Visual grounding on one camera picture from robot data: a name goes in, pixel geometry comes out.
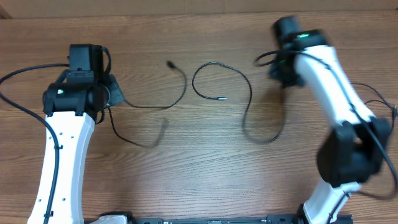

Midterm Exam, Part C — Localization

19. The black USB cable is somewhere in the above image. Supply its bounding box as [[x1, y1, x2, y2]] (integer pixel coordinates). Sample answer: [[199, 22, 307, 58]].
[[107, 60, 188, 149]]

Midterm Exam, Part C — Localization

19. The black thin barrel-plug cable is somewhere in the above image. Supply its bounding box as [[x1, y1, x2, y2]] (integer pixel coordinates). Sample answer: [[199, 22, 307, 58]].
[[351, 82, 398, 131]]

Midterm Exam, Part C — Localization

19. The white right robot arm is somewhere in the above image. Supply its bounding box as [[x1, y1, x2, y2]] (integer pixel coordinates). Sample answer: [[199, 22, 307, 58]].
[[269, 16, 391, 223]]

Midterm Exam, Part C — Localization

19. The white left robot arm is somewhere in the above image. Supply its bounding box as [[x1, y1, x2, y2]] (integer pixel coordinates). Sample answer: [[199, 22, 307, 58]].
[[28, 44, 124, 223]]

